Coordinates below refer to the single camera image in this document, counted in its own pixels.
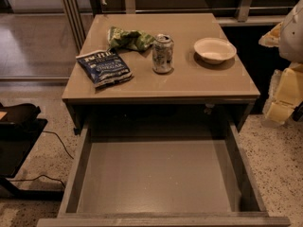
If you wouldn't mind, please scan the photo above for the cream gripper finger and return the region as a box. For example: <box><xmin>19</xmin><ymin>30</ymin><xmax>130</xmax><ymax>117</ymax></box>
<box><xmin>258</xmin><ymin>23</ymin><xmax>282</xmax><ymax>47</ymax></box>
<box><xmin>264</xmin><ymin>101</ymin><xmax>294</xmax><ymax>125</ymax></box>

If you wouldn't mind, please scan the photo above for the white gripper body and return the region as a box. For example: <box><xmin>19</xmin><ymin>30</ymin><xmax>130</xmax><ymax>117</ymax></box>
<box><xmin>276</xmin><ymin>62</ymin><xmax>303</xmax><ymax>108</ymax></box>

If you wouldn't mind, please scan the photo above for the silver 7up soda can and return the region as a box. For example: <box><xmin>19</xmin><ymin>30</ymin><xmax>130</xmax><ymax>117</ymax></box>
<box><xmin>152</xmin><ymin>34</ymin><xmax>174</xmax><ymax>74</ymax></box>

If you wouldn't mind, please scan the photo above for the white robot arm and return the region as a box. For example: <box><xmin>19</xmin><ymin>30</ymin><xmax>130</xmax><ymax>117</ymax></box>
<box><xmin>258</xmin><ymin>0</ymin><xmax>303</xmax><ymax>126</ymax></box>

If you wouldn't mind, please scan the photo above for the grey drawer cabinet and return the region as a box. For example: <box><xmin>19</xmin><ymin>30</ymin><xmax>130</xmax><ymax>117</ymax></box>
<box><xmin>62</xmin><ymin>13</ymin><xmax>259</xmax><ymax>129</ymax></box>

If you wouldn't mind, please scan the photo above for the open grey top drawer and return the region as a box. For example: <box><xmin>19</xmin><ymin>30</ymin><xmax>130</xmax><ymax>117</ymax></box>
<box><xmin>37</xmin><ymin>116</ymin><xmax>290</xmax><ymax>227</ymax></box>

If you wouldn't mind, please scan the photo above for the white bowl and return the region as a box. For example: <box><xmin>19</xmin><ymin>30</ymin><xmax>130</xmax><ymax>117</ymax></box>
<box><xmin>194</xmin><ymin>38</ymin><xmax>237</xmax><ymax>64</ymax></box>

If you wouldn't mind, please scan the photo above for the green crumpled chip bag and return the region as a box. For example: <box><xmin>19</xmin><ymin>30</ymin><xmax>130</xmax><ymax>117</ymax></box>
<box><xmin>107</xmin><ymin>26</ymin><xmax>154</xmax><ymax>52</ymax></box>

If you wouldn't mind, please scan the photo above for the blue vinegar chip bag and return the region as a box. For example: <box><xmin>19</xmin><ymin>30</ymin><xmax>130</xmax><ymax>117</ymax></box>
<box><xmin>76</xmin><ymin>49</ymin><xmax>133</xmax><ymax>88</ymax></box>

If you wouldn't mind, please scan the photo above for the black stand base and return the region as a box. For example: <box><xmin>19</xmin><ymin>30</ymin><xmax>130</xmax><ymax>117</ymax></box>
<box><xmin>0</xmin><ymin>103</ymin><xmax>63</xmax><ymax>201</ymax></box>

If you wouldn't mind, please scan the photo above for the metal rail frame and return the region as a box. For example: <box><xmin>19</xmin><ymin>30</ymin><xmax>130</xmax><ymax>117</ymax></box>
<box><xmin>62</xmin><ymin>0</ymin><xmax>86</xmax><ymax>51</ymax></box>

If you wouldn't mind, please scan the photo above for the black floor cable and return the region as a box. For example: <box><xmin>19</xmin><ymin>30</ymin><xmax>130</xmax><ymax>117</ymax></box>
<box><xmin>7</xmin><ymin>130</ymin><xmax>75</xmax><ymax>189</ymax></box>

